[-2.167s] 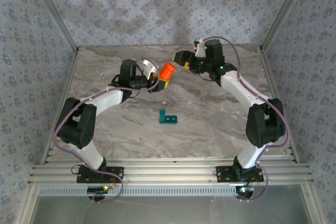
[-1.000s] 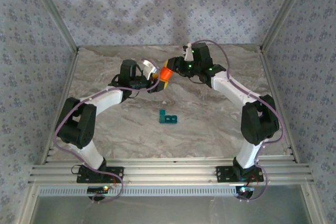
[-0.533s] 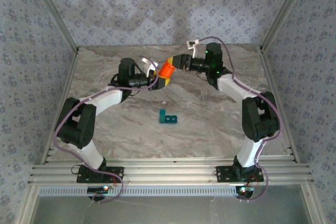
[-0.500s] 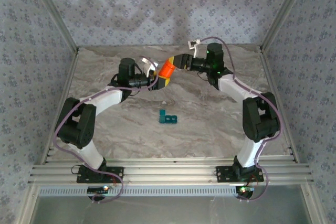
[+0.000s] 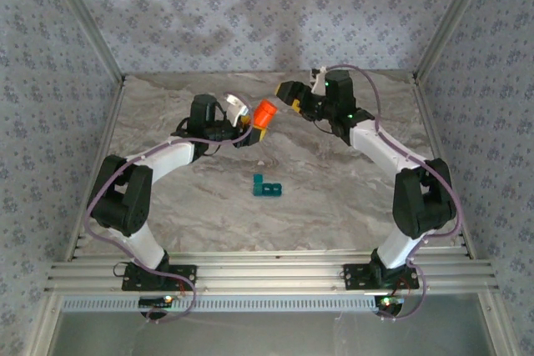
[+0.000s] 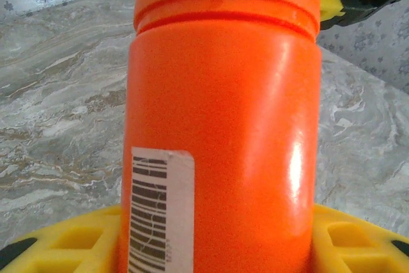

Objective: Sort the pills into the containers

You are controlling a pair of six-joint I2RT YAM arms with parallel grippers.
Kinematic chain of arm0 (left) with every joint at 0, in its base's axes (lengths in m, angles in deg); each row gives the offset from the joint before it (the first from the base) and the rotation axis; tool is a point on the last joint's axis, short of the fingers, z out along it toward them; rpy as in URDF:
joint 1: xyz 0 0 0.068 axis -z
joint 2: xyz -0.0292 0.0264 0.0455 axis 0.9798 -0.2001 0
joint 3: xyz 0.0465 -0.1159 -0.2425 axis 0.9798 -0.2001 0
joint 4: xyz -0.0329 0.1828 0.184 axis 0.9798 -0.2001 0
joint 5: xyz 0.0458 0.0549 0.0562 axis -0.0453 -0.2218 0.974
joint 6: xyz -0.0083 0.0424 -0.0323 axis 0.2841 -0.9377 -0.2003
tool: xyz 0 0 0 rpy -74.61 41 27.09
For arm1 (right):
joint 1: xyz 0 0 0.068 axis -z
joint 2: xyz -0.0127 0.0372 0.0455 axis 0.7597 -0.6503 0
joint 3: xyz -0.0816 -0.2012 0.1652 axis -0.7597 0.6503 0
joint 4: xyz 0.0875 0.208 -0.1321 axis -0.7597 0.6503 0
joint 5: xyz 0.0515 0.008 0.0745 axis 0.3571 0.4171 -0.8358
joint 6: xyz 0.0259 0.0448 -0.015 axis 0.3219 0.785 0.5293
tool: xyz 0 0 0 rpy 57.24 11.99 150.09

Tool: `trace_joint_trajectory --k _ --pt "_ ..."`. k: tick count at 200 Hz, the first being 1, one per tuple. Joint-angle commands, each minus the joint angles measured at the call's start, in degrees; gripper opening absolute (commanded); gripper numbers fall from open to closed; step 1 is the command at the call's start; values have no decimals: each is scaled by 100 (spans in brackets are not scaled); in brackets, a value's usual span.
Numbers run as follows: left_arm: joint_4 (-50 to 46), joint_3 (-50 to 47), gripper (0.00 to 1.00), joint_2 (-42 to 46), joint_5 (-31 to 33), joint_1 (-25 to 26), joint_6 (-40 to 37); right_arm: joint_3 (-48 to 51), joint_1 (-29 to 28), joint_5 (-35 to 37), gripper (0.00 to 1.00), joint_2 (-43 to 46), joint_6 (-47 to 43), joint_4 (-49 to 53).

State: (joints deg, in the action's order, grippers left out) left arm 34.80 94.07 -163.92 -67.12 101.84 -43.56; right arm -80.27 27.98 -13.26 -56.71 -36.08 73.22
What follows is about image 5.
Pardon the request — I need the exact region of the orange pill bottle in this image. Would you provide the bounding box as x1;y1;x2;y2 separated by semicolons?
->
252;98;280;130

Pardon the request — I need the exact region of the teal pill organizer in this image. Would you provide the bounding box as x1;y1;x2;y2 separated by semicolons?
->
251;173;284;200

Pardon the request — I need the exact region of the grey metal sheet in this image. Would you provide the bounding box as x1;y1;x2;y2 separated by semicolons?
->
46;293;498;356

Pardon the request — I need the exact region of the aluminium table side rail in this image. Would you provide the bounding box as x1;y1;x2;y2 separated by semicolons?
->
66;76;128;262
411;76;477;260

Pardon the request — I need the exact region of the aluminium corner post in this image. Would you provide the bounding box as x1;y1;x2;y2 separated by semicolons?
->
43;0;127;87
411;0;498;84

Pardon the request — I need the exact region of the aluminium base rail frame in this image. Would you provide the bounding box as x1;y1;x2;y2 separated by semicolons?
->
43;250;501;295

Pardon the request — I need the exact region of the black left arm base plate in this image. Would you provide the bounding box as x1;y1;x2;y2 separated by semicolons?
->
121;263;198;293

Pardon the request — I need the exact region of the grey slotted cable duct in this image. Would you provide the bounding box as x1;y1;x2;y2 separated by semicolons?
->
62;293;380;313

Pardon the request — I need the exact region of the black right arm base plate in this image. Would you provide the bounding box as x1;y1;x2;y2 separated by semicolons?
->
342;263;420;291

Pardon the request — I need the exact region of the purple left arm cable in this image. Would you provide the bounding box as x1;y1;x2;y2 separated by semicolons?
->
84;93;256;324

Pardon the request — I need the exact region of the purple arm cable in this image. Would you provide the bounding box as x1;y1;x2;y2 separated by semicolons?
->
319;63;462;322
84;93;256;324

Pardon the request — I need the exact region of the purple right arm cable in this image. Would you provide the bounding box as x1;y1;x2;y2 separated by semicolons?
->
319;63;462;322

